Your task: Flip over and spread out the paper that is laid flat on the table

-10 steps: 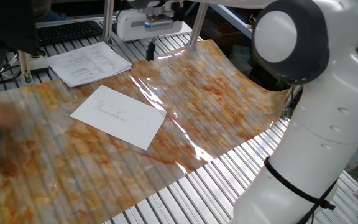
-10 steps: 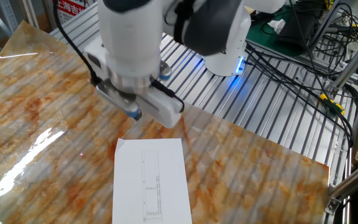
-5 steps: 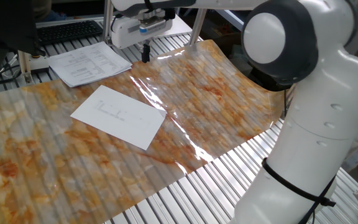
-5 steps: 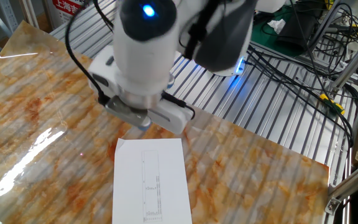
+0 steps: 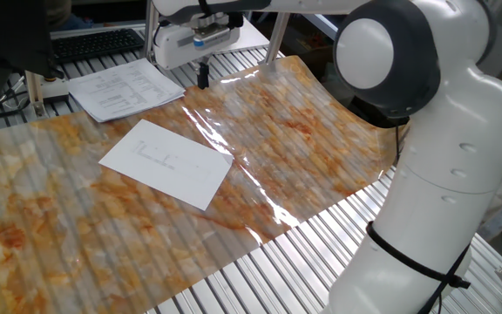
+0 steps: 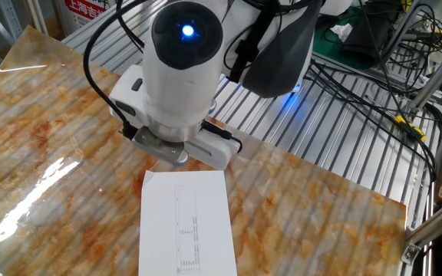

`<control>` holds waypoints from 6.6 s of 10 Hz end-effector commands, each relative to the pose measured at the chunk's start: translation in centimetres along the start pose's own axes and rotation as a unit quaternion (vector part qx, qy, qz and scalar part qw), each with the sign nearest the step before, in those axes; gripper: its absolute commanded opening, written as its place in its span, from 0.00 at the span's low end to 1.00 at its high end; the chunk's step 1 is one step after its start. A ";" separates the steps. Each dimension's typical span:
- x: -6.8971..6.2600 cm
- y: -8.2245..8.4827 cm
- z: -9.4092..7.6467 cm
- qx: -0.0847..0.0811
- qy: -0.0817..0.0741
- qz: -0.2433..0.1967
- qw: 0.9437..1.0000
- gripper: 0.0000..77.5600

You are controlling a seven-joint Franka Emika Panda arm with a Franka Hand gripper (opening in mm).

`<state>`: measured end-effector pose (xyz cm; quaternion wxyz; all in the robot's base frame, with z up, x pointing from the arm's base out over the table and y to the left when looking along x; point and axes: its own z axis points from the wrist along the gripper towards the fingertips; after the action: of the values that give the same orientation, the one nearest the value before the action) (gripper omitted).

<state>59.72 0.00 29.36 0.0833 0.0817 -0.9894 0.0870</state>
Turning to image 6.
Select white sign with red print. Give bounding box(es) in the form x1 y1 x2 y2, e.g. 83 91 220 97
54 0 118 38

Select grey slotted metal upright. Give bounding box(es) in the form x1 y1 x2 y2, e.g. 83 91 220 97
0 0 25 41

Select thin grey metal pole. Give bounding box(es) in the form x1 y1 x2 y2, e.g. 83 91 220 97
380 0 421 66

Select white printed paper sheet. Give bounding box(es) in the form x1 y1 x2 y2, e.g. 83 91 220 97
138 169 239 276

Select orange marble pattern mat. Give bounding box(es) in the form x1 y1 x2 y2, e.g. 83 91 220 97
0 25 408 276

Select black cable bundle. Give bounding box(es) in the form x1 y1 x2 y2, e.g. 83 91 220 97
301 0 442 183

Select silver mount plate blue knobs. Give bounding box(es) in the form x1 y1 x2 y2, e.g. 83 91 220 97
130 126 190 166

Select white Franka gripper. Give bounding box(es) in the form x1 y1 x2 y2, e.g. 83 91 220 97
108 64 241 172

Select yellow handled screwdriver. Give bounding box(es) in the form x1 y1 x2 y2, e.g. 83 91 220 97
393 114 427 143

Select aluminium rail with corner bracket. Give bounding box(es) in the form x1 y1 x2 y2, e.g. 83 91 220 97
401 197 442 265

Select crumpled white tissue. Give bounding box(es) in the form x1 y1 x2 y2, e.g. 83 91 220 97
328 22 355 43

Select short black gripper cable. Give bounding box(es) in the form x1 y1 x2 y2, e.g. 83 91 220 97
201 120 243 154

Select black bag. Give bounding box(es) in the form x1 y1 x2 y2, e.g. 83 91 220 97
339 5 398 66

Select long black looped cable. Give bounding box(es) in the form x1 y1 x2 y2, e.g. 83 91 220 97
82 0 147 141

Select green mat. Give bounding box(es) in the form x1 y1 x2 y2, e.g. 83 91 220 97
312 15 383 72

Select thick aluminium frame post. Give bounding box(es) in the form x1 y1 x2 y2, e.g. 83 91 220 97
408 38 442 112

